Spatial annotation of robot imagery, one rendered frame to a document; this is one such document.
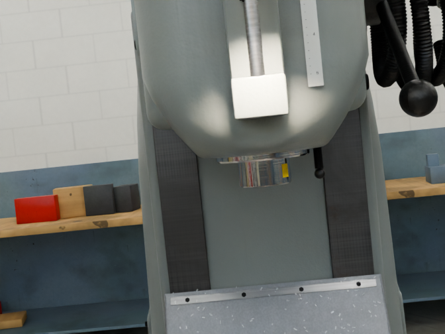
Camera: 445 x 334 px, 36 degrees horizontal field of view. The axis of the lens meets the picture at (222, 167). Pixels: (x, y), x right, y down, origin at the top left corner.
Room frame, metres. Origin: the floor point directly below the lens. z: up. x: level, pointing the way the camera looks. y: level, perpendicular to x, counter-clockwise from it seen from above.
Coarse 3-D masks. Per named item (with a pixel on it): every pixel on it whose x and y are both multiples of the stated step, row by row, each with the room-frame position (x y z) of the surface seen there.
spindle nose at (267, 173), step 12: (240, 168) 0.62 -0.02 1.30; (252, 168) 0.61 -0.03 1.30; (264, 168) 0.61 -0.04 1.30; (276, 168) 0.61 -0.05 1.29; (288, 168) 0.62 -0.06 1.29; (240, 180) 0.62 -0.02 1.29; (252, 180) 0.61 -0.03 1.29; (264, 180) 0.61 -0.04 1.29; (276, 180) 0.61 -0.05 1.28; (288, 180) 0.62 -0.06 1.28
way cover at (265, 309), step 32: (224, 288) 1.00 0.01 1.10; (256, 288) 0.99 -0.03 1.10; (288, 288) 0.99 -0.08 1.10; (320, 288) 0.99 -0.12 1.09; (352, 288) 0.98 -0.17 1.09; (192, 320) 0.98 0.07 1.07; (224, 320) 0.98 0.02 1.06; (256, 320) 0.97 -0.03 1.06; (288, 320) 0.97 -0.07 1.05; (320, 320) 0.97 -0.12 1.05; (352, 320) 0.96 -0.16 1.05; (384, 320) 0.96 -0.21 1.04
